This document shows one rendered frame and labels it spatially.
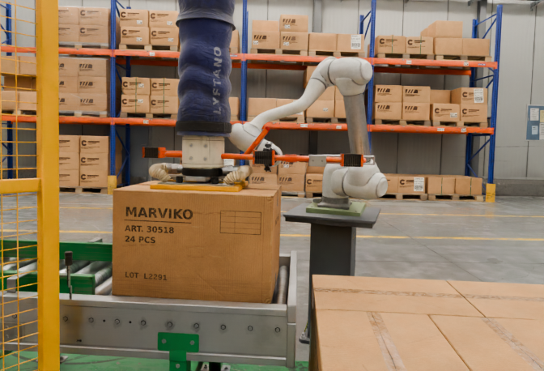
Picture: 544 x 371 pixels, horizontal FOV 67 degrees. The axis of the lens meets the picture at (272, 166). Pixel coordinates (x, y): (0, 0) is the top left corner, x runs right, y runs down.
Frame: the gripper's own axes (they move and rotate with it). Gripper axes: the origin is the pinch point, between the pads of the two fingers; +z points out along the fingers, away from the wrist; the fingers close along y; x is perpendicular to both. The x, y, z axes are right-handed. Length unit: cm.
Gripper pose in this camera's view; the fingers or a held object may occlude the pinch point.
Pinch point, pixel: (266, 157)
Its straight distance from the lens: 167.2
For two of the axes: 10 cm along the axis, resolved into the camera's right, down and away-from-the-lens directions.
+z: -0.6, 0.4, -10.0
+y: -0.3, 10.0, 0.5
